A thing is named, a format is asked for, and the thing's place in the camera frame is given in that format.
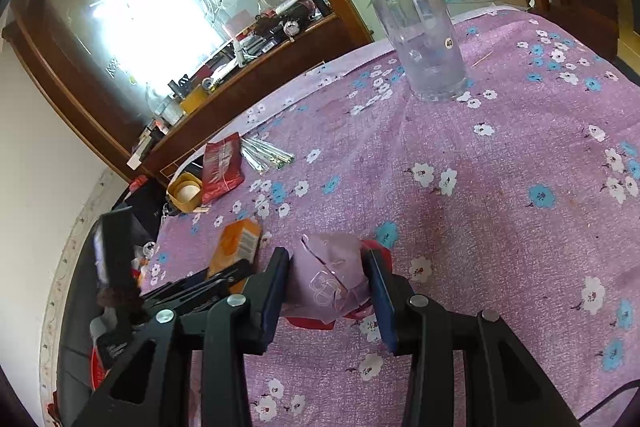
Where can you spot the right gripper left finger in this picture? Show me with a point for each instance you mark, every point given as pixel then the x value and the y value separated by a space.
pixel 225 318

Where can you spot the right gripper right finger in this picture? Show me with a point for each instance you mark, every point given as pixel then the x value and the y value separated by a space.
pixel 503 383

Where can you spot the orange tissue pack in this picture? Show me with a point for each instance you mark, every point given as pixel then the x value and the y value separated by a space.
pixel 238 241

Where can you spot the black leather sofa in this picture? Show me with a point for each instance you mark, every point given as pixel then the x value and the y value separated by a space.
pixel 83 318

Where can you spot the yellow tape roll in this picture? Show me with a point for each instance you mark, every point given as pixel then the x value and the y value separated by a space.
pixel 185 192

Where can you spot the dark red pouch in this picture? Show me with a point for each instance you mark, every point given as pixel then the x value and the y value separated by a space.
pixel 221 168

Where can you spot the purple floral tablecloth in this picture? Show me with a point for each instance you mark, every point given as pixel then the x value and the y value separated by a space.
pixel 520 195

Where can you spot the bundle of chopsticks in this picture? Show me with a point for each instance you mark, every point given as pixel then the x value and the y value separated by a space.
pixel 263 156

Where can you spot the wooden cabinet with mirror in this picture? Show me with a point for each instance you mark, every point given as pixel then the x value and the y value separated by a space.
pixel 105 66

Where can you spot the clear plastic cup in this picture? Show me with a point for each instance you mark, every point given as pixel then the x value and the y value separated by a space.
pixel 422 34

